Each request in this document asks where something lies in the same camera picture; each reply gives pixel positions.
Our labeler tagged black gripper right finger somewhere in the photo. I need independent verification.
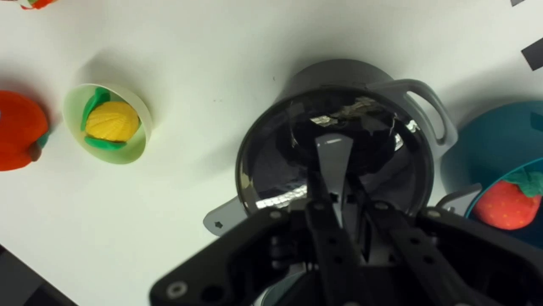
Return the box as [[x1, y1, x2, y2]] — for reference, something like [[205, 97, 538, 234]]
[[353, 188, 543, 306]]

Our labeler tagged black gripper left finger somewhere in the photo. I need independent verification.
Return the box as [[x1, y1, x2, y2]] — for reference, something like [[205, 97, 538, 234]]
[[149, 183, 363, 306]]

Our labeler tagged dark pot lid grey knob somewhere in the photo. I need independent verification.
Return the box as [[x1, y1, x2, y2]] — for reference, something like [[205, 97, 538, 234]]
[[236, 83, 436, 219]]

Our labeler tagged blue toy pot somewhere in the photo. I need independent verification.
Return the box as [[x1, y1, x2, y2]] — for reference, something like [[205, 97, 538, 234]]
[[439, 100, 543, 251]]

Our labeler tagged red felt strawberry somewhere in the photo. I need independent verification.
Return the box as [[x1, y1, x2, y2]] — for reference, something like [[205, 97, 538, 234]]
[[473, 168, 543, 233]]

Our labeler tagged pale green toy bowl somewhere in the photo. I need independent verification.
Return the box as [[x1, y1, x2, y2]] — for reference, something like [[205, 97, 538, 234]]
[[62, 81, 154, 166]]

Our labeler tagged yellow toy lemon green leaf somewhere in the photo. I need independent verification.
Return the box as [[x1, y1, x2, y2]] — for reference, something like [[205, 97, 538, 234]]
[[81, 85, 142, 153]]

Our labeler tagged red toy tomato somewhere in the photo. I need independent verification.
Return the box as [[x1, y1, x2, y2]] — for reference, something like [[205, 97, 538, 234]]
[[0, 90, 52, 173]]

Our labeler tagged black toy pot grey handle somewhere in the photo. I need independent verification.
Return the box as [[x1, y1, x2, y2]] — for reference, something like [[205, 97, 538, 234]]
[[202, 58, 459, 234]]

